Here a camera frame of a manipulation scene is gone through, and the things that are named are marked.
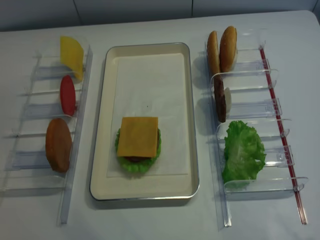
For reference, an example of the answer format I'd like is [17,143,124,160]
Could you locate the tan bun half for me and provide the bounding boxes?
[219,25,238,72]
[207,31,220,75]

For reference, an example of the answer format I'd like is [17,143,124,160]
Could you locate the green lettuce leaf on tray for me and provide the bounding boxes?
[114,129,162,174]

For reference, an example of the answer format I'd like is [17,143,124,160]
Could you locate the clear acrylic left rack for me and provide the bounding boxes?
[0,35,93,224]

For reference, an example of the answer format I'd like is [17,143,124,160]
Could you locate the white paper tray liner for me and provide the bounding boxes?
[111,53,190,176]

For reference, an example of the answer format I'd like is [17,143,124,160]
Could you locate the orange cheese slice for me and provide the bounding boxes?
[117,117,158,158]

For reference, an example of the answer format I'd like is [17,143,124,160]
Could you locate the cream metal tray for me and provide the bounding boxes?
[89,42,199,201]

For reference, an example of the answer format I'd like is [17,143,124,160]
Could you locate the white round slice in rack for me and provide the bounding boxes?
[224,87,232,114]

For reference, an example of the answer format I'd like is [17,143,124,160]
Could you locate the clear acrylic rack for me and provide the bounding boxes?
[0,35,93,224]
[203,29,308,228]

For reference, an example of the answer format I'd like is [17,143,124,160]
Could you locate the brown meat patty in rack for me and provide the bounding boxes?
[213,75,227,123]

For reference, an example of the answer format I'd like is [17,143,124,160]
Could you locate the large green lettuce leaf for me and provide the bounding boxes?
[222,120,267,183]

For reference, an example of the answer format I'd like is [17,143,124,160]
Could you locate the tan bun half left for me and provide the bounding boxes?
[207,31,220,75]

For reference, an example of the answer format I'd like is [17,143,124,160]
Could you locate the brown bun half left rack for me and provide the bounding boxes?
[45,118,72,173]

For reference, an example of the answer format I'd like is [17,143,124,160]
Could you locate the tan bun half right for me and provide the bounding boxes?
[219,25,238,72]

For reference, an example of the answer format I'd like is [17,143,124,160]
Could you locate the clear acrylic right rack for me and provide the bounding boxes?
[203,29,308,228]

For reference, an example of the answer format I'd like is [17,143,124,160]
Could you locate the brown meat patty on tray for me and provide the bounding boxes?
[124,129,161,163]

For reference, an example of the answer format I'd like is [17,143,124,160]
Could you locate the red tomato slice in rack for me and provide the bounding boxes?
[59,75,76,116]

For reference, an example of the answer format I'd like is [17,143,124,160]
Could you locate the yellow cheese slice in rack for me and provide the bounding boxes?
[60,36,84,81]

